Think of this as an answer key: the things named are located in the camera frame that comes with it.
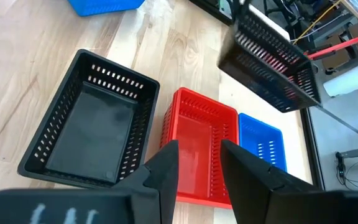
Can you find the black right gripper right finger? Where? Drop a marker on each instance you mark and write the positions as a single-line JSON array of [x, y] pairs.
[[247, 186]]

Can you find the black slotted plastic basket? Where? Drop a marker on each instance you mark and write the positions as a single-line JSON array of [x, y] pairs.
[[259, 81], [89, 133]]

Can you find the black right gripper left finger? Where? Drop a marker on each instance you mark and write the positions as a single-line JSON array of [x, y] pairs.
[[163, 174]]

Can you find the blue slotted plastic basket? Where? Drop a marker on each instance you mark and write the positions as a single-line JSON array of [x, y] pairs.
[[104, 6], [259, 137]]

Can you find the brown cardboard box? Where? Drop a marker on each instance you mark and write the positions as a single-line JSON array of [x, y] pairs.
[[342, 60]]

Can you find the red slotted plastic basket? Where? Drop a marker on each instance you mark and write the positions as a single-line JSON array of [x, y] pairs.
[[165, 133], [194, 149]]

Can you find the black diagonal frame bar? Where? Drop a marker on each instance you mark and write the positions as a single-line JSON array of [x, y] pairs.
[[346, 125]]

